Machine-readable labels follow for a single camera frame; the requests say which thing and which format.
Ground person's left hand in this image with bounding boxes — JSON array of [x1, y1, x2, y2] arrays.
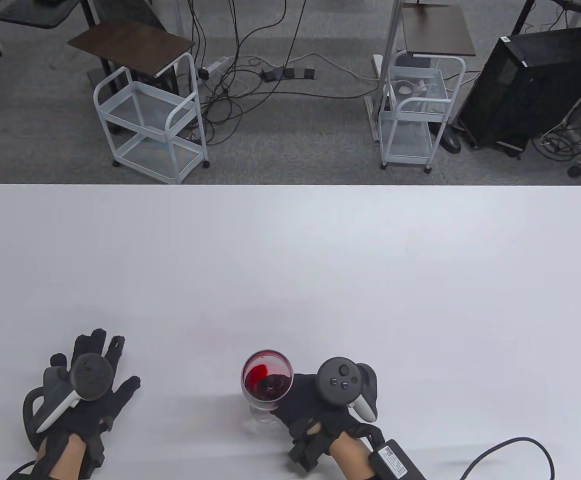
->
[[39, 328, 141, 468]]

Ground person's right hand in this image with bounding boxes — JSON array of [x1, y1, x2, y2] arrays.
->
[[265, 362, 386, 473]]

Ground clear wine glass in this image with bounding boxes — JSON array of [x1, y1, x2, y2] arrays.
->
[[241, 349, 295, 425]]

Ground person's right forearm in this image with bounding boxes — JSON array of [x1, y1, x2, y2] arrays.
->
[[330, 432, 377, 480]]

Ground person's left forearm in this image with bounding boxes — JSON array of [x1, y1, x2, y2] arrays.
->
[[46, 434, 88, 480]]

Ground black white left controller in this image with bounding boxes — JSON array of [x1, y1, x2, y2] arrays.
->
[[22, 352, 113, 448]]

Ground black white controller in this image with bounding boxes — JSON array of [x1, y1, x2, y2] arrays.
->
[[316, 356, 378, 422], [22, 352, 113, 448]]

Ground black white right controller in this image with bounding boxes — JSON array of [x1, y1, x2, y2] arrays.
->
[[316, 356, 378, 422]]

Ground white metal trolley cart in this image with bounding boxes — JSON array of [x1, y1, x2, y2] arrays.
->
[[93, 52, 210, 185], [378, 50, 466, 174]]

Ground white power strip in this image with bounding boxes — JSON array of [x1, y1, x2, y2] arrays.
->
[[198, 56, 235, 81]]

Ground white metal stand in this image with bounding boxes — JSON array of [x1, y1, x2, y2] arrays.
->
[[364, 0, 404, 146]]

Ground brown top side table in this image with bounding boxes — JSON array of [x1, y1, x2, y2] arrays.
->
[[67, 21, 196, 135], [401, 4, 477, 70]]

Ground black computer tower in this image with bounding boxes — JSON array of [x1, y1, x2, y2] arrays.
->
[[458, 26, 581, 152]]

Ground black desk top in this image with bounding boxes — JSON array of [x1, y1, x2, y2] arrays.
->
[[0, 0, 97, 30]]

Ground black desk leg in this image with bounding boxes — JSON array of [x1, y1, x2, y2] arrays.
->
[[509, 0, 537, 36]]

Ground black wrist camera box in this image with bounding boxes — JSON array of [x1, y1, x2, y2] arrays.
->
[[368, 439, 426, 480]]

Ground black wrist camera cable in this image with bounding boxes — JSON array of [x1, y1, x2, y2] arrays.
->
[[458, 437, 555, 480]]

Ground tangle of black floor cables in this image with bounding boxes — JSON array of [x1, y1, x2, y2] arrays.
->
[[185, 0, 386, 147]]

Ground tangle of cables beside tower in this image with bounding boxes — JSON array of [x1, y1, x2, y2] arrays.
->
[[530, 67, 581, 162]]

